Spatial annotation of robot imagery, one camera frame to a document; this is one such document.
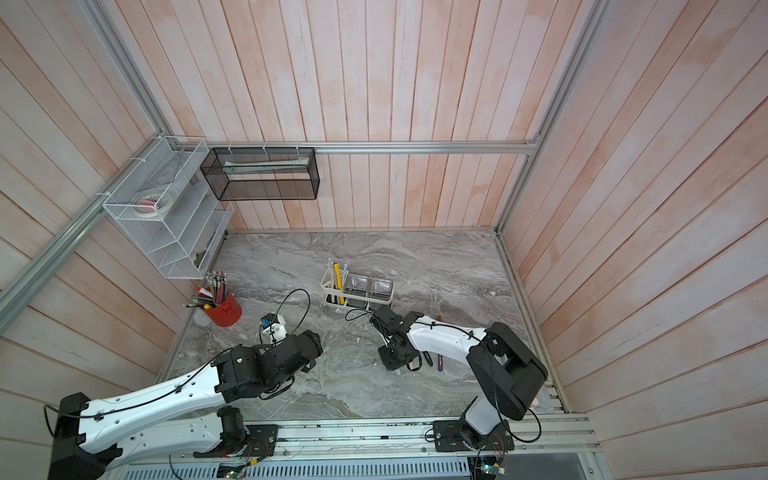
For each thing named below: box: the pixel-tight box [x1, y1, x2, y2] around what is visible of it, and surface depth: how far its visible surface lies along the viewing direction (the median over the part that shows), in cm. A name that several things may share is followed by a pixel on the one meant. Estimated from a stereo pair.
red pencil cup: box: [203, 290, 243, 327], surface depth 92 cm
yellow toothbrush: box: [333, 262, 345, 305], surface depth 92 cm
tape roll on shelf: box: [131, 191, 173, 218], surface depth 75 cm
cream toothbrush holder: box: [320, 268, 395, 311], surface depth 94 cm
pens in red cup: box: [182, 270, 227, 310], surface depth 88 cm
